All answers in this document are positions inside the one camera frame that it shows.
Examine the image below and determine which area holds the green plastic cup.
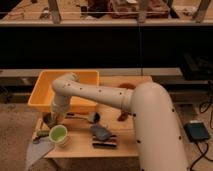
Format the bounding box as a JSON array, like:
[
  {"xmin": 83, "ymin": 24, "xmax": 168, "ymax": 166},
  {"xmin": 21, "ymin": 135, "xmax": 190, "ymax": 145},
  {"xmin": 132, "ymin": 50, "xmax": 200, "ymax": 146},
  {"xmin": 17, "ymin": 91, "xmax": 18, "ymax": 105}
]
[{"xmin": 49, "ymin": 125, "xmax": 68, "ymax": 143}]

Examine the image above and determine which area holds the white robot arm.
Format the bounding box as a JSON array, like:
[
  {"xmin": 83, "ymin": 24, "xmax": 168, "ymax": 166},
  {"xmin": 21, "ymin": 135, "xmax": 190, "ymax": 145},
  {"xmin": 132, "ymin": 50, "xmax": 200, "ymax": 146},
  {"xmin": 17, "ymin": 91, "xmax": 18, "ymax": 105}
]
[{"xmin": 51, "ymin": 73, "xmax": 188, "ymax": 171}]

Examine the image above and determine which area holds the small grey metal cup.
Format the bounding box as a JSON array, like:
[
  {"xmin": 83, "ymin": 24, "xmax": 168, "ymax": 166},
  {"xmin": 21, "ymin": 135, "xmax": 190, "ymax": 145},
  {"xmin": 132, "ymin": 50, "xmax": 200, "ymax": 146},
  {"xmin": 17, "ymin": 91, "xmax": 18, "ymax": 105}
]
[{"xmin": 43, "ymin": 113, "xmax": 56, "ymax": 128}]

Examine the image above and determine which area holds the white paper cup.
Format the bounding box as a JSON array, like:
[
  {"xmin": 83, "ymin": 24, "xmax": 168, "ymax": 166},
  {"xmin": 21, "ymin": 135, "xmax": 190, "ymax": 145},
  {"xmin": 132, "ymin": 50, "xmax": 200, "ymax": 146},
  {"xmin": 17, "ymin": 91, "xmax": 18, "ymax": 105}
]
[{"xmin": 55, "ymin": 136, "xmax": 69, "ymax": 147}]

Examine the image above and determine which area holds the yellow plastic bin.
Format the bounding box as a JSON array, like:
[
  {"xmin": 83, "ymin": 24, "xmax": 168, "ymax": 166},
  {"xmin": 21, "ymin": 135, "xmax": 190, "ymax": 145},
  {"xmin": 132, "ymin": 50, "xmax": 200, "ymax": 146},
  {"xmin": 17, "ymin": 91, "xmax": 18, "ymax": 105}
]
[{"xmin": 28, "ymin": 69, "xmax": 100, "ymax": 113}]

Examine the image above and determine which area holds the grey cloth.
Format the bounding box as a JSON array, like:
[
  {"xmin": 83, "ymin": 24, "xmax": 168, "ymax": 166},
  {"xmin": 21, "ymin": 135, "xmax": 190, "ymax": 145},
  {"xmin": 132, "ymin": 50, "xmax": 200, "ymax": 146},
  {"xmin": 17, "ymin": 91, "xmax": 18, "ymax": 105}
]
[{"xmin": 25, "ymin": 137, "xmax": 54, "ymax": 171}]

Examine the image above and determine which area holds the wooden folding table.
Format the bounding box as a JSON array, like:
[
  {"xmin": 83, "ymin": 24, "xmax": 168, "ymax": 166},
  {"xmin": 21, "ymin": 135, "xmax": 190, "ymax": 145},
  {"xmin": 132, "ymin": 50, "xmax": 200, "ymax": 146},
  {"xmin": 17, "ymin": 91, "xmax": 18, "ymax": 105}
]
[{"xmin": 28, "ymin": 76, "xmax": 153, "ymax": 159}]

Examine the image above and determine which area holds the black striped block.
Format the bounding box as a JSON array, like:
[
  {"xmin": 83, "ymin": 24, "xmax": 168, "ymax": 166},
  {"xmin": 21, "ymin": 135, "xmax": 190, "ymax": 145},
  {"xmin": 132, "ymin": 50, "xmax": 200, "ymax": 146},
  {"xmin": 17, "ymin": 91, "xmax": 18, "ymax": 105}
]
[{"xmin": 92, "ymin": 135, "xmax": 117, "ymax": 148}]

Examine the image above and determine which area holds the orange plush toy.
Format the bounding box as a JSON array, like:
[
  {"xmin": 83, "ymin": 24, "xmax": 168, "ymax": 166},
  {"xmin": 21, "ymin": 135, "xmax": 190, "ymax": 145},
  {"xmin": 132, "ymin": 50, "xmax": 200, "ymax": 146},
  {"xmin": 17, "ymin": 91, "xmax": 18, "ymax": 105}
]
[{"xmin": 118, "ymin": 83, "xmax": 136, "ymax": 90}]

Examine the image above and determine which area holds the black foot pedal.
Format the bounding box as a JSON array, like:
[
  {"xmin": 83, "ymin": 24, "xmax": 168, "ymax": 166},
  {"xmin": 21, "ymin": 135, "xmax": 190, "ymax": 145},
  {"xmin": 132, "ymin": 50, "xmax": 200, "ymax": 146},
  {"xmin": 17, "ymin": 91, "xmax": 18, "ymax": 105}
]
[{"xmin": 184, "ymin": 122, "xmax": 210, "ymax": 142}]

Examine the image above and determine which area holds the green handled tool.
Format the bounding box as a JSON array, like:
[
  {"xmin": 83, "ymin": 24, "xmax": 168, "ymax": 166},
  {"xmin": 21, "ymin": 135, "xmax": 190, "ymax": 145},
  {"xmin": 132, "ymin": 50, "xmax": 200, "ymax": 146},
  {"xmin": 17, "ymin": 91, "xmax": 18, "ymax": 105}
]
[{"xmin": 32, "ymin": 130, "xmax": 50, "ymax": 144}]

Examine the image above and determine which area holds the dish brush with handle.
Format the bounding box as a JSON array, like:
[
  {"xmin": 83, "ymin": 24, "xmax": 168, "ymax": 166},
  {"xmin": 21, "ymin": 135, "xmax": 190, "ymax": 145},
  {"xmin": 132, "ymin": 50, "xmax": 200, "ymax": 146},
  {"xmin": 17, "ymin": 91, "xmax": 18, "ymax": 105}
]
[{"xmin": 66, "ymin": 112, "xmax": 100, "ymax": 123}]

